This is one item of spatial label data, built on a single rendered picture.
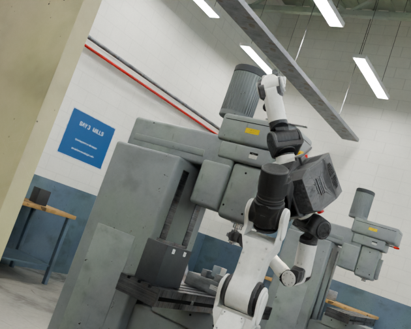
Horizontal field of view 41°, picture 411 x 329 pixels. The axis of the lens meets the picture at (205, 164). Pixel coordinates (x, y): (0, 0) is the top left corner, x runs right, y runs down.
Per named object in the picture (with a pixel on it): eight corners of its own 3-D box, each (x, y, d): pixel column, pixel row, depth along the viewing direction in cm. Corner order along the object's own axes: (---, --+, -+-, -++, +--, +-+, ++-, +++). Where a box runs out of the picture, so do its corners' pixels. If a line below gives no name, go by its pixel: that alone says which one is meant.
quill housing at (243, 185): (259, 231, 307) (277, 177, 311) (243, 224, 290) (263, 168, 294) (231, 222, 318) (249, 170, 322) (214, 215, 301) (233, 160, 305)
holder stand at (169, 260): (179, 289, 261) (193, 249, 264) (154, 284, 243) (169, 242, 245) (160, 281, 268) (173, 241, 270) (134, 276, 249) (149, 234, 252)
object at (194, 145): (246, 182, 321) (257, 150, 324) (228, 172, 303) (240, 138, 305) (145, 155, 366) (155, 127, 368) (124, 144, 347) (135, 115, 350)
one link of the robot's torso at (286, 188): (285, 177, 213) (299, 163, 228) (255, 168, 218) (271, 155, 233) (274, 239, 224) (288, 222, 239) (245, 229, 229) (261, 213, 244)
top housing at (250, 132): (305, 168, 307) (314, 141, 309) (288, 154, 286) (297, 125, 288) (235, 151, 333) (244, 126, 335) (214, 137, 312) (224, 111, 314)
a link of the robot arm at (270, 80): (259, 77, 282) (256, 76, 263) (279, 72, 280) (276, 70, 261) (264, 97, 283) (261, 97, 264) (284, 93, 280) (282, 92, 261)
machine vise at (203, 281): (249, 307, 291) (256, 287, 292) (237, 305, 279) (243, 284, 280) (197, 285, 311) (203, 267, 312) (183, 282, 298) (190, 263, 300)
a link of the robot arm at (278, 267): (272, 262, 283) (296, 290, 273) (261, 264, 275) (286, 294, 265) (284, 248, 279) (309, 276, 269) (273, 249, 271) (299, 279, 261)
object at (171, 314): (255, 347, 297) (261, 326, 298) (225, 346, 268) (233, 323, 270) (183, 314, 325) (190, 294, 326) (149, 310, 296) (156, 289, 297)
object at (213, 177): (235, 218, 320) (249, 176, 323) (214, 209, 300) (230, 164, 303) (209, 209, 330) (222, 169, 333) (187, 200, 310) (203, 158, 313)
